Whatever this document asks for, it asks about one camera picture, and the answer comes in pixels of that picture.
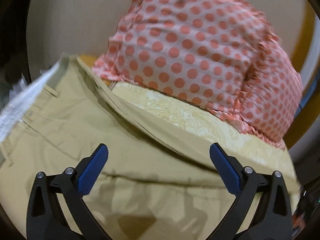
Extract beige khaki pants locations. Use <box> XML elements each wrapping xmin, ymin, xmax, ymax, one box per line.
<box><xmin>0</xmin><ymin>55</ymin><xmax>303</xmax><ymax>240</ymax></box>

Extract right pink polka dot pillow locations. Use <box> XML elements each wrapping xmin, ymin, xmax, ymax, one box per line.
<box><xmin>211</xmin><ymin>29</ymin><xmax>303</xmax><ymax>150</ymax></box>

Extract pink polka dot pillow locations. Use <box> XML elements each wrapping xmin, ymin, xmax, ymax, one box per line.
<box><xmin>211</xmin><ymin>29</ymin><xmax>303</xmax><ymax>150</ymax></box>
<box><xmin>93</xmin><ymin>0</ymin><xmax>270</xmax><ymax>122</ymax></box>

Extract yellow floral bed sheet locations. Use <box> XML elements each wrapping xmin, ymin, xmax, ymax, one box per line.
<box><xmin>80</xmin><ymin>53</ymin><xmax>301</xmax><ymax>190</ymax></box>

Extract left pink polka dot pillow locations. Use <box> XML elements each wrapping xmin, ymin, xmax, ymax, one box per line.
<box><xmin>93</xmin><ymin>0</ymin><xmax>270</xmax><ymax>122</ymax></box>

